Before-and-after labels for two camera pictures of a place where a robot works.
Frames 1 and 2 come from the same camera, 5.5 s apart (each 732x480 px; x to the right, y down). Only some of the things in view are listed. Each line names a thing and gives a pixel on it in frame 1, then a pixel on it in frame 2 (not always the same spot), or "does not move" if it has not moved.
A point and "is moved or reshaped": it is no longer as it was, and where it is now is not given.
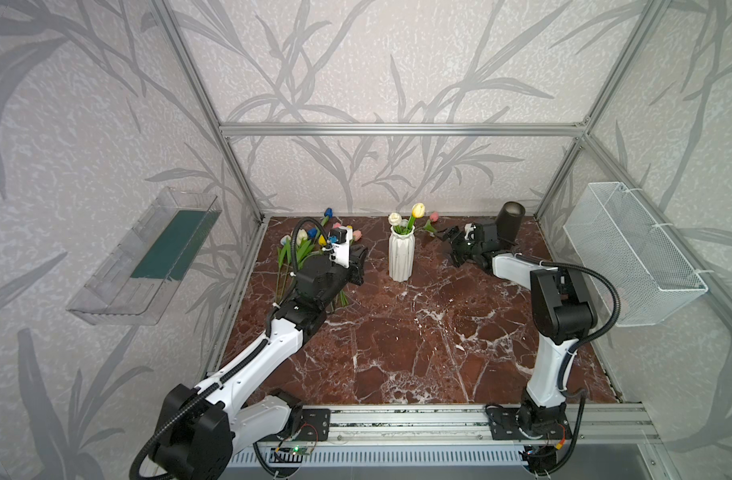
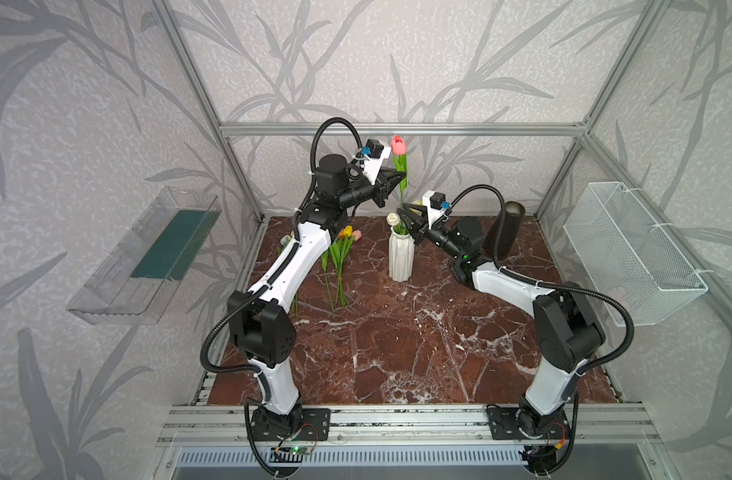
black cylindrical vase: (508, 222) does not move
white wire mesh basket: (616, 236) does not move
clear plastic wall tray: (136, 282) does not move
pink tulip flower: (430, 226) is moved or reshaped
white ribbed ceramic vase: (401, 255) does not move
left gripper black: (354, 264) → (380, 184)
